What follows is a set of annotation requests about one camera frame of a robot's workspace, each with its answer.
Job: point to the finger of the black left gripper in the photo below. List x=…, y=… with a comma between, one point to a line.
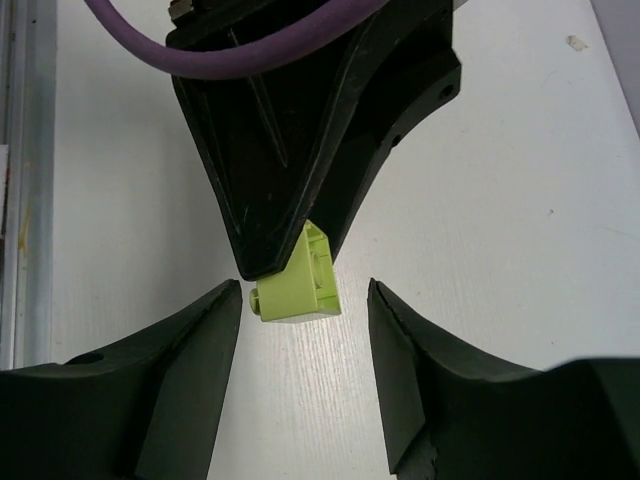
x=268, y=141
x=407, y=88

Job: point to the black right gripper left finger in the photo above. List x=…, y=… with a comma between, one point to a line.
x=145, y=407

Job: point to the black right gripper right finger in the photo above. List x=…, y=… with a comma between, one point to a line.
x=452, y=411

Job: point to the yellow-green small lego half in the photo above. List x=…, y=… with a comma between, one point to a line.
x=307, y=285

